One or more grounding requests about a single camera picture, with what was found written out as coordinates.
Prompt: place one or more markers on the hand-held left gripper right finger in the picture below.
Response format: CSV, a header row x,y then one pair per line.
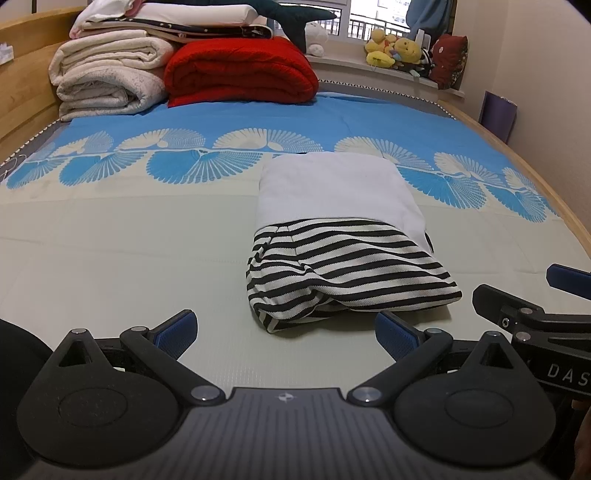
x,y
398,334

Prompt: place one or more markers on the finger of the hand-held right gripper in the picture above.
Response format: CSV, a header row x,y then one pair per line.
x,y
570,276
494,302

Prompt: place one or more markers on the white speckled folded quilt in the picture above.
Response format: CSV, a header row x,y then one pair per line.
x,y
111,94

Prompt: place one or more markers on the yellow-headed plush toy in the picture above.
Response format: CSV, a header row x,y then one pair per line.
x,y
406,51

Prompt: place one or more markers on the tissue box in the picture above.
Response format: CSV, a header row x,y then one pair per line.
x,y
6,51

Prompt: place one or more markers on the small white box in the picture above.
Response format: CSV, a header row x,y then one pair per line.
x,y
423,39

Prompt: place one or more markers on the white and pink folded cloth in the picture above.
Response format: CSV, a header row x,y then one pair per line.
x,y
106,14

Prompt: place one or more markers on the yellow plush toy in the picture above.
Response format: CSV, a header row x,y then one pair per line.
x,y
378,48

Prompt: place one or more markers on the wooden bed frame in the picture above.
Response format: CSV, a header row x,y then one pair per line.
x,y
23,92

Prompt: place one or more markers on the white folded blanket, dark trim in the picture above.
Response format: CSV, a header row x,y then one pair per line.
x,y
194,21

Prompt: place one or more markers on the dark red cushion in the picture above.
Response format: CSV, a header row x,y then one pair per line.
x,y
450,60

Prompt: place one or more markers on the blue and white bed sheet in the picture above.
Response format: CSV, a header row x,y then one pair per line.
x,y
115,258

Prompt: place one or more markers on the dark teal shark plush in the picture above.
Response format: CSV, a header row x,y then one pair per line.
x,y
295,16

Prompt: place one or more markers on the white window sill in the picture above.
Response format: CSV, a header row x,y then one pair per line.
x,y
369,74

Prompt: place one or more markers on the window with balcony railing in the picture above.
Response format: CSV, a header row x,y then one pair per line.
x,y
369,18

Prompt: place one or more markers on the striped plush toy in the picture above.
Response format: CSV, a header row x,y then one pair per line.
x,y
425,62

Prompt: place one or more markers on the red folded blanket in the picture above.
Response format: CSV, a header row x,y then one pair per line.
x,y
240,74

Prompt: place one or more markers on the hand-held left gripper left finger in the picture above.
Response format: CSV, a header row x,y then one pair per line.
x,y
178,333

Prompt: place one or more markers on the striped hooded top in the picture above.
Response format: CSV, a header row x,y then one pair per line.
x,y
337,244

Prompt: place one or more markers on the white plush toy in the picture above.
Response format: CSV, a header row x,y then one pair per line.
x,y
316,39

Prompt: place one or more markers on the purple box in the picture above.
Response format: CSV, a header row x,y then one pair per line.
x,y
498,115

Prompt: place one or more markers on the blue curtain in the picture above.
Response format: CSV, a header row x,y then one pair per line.
x,y
431,18

